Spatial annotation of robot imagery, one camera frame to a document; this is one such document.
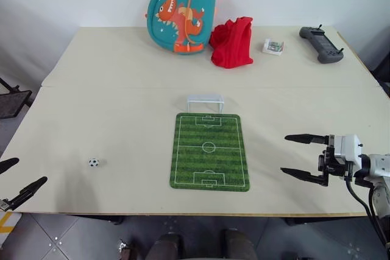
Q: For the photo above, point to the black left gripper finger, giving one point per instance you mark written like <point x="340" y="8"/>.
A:
<point x="7" y="165"/>
<point x="29" y="190"/>

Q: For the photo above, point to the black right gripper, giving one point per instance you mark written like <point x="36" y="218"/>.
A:
<point x="330" y="165"/>

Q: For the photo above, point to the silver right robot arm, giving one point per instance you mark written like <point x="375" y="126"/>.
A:
<point x="379" y="168"/>

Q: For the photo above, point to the small soccer ball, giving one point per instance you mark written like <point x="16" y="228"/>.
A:
<point x="94" y="162"/>

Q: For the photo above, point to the green soccer field mat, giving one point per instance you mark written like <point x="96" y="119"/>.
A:
<point x="209" y="150"/>

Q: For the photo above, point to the small white goal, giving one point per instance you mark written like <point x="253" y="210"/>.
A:
<point x="204" y="99"/>

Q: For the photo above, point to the black metal stand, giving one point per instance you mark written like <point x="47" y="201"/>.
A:
<point x="12" y="101"/>

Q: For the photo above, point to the grey remote controller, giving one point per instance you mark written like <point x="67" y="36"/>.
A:
<point x="323" y="44"/>

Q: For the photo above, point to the small white green card box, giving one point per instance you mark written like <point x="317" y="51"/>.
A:
<point x="273" y="46"/>

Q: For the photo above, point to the red cloth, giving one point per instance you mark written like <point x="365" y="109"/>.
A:
<point x="233" y="44"/>

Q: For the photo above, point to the teal dinosaur backpack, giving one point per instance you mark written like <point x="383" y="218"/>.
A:
<point x="170" y="13"/>

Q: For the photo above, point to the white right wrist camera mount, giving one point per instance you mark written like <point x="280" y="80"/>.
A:
<point x="347" y="148"/>

